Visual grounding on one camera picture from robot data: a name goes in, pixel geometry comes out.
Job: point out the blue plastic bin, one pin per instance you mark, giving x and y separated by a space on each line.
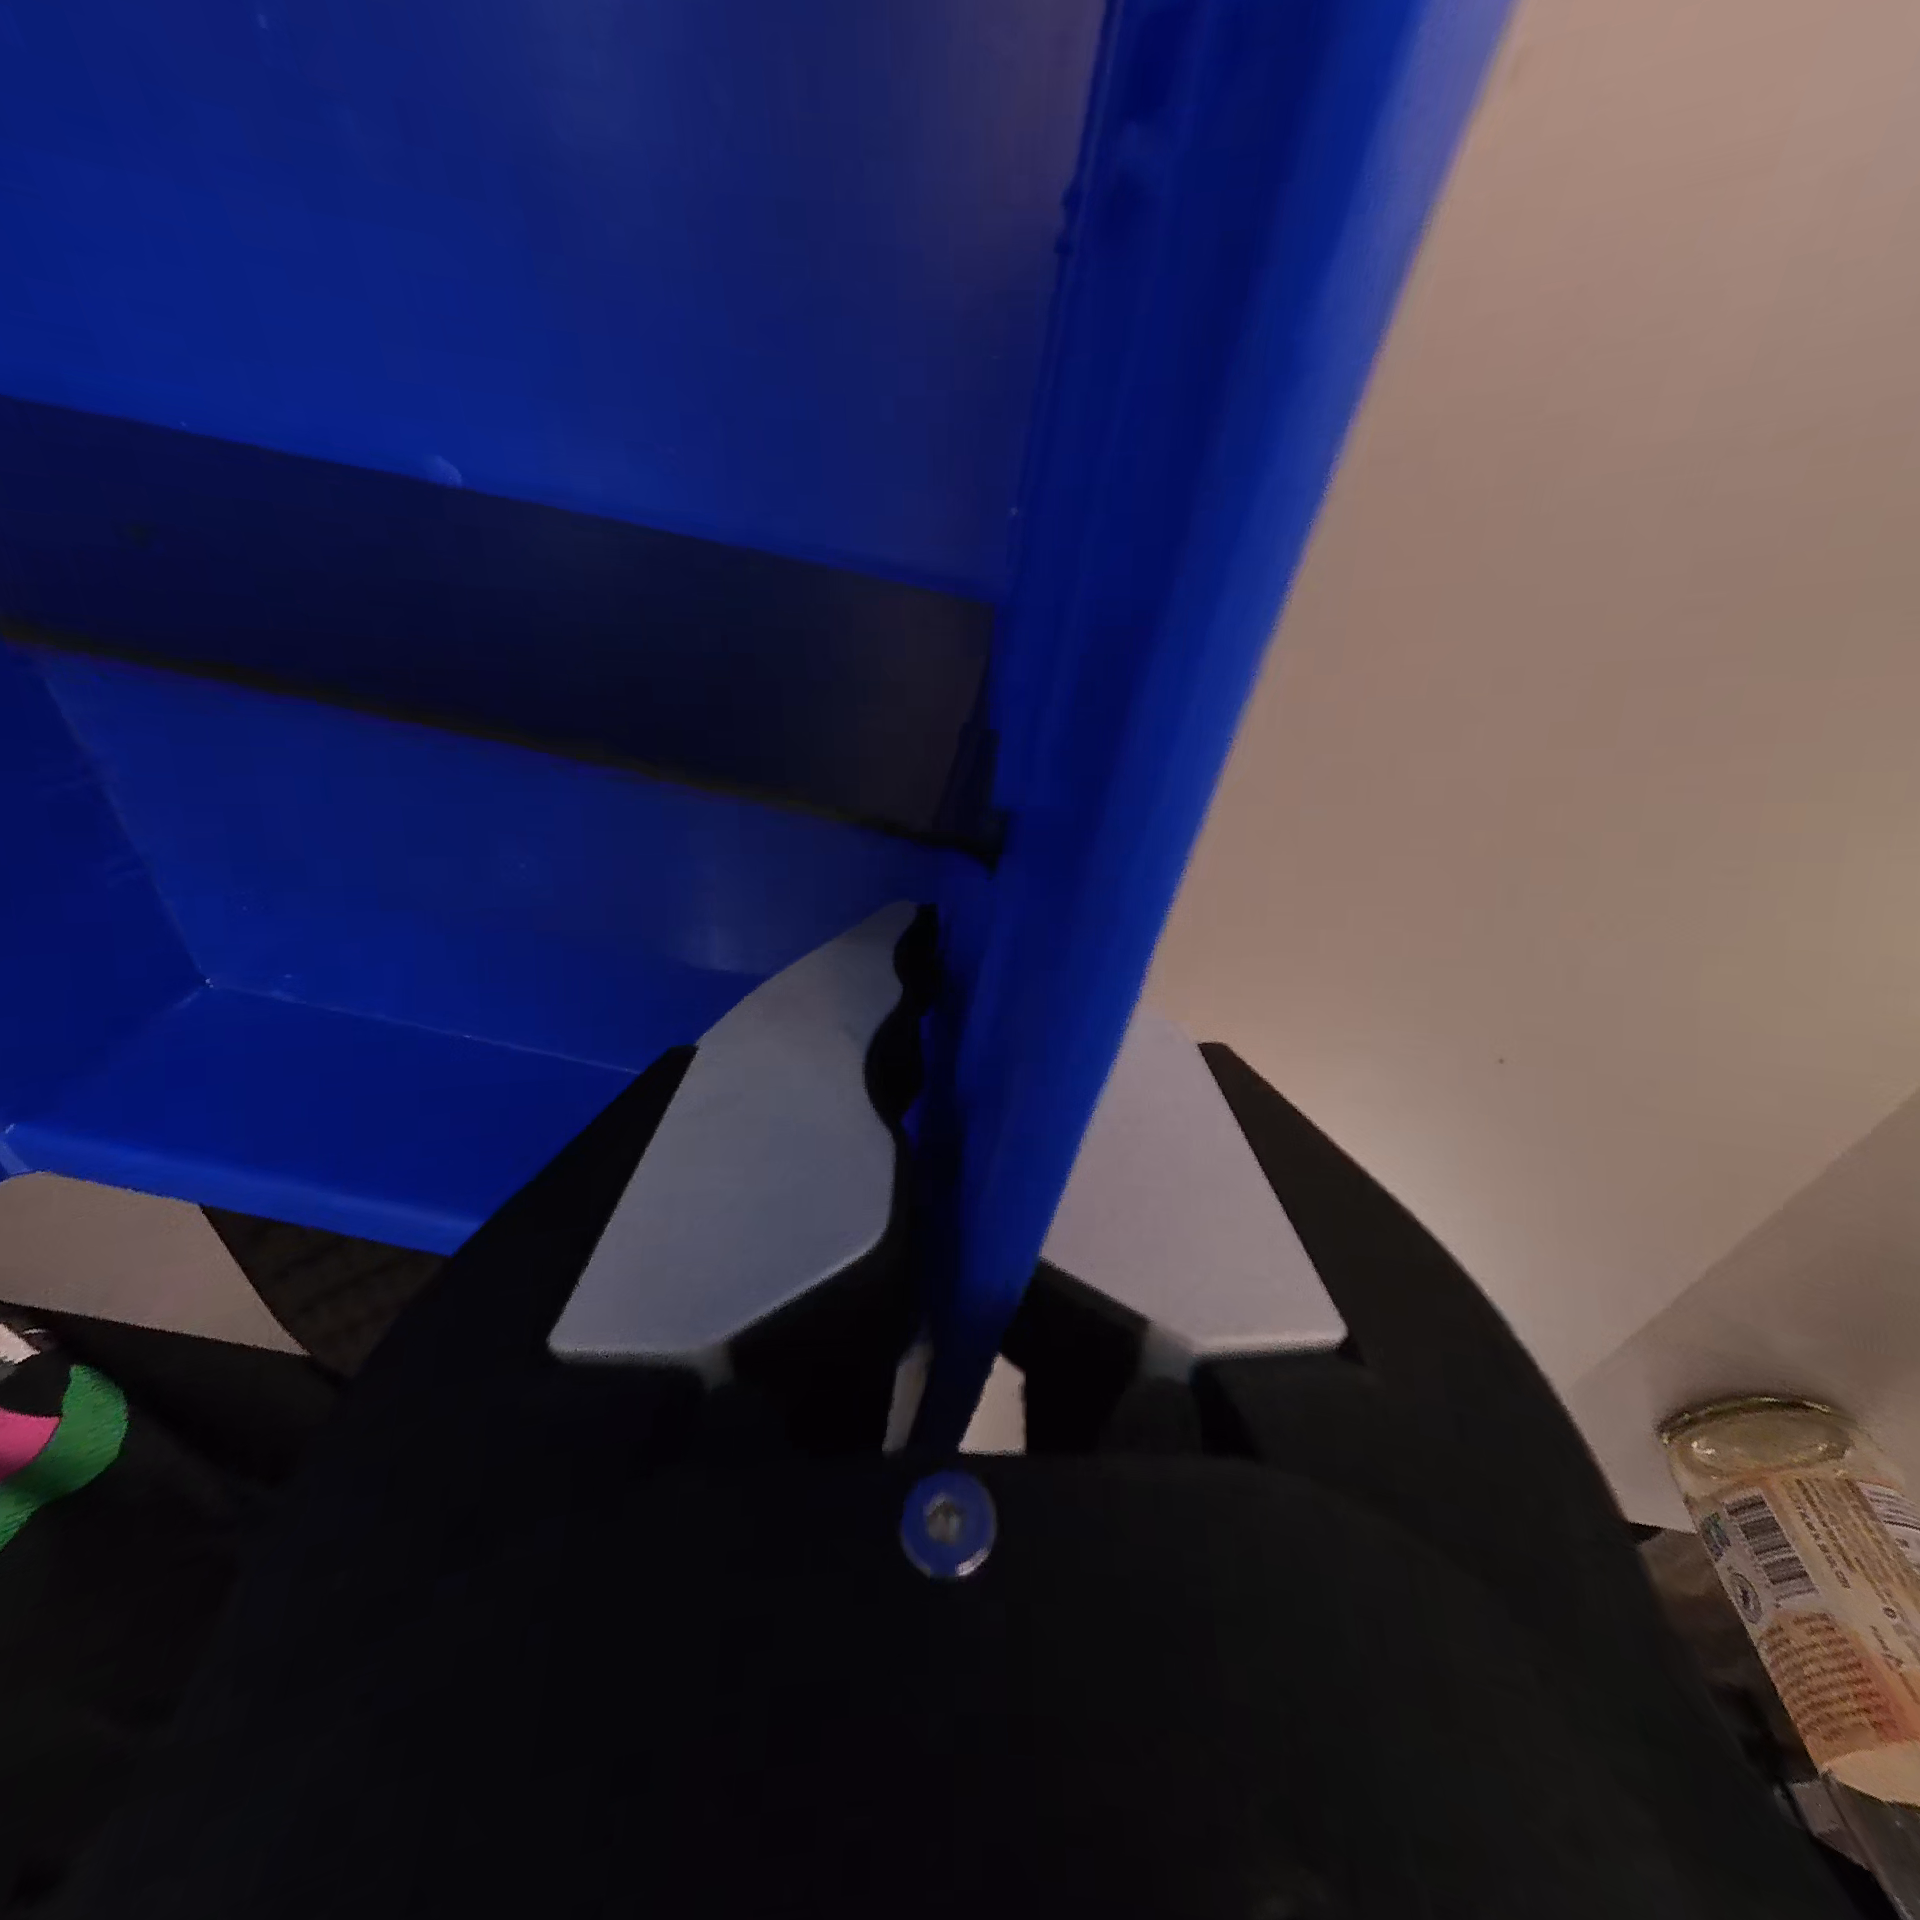
600 300

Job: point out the glass bottle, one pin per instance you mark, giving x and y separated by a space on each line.
1816 1588

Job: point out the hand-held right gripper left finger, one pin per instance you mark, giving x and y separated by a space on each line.
750 1185

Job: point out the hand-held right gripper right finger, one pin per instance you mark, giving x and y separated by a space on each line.
1201 1215

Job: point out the green and pink cloth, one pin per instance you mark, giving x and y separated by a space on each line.
77 1441

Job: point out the dark cloth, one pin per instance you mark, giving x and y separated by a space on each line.
91 1650

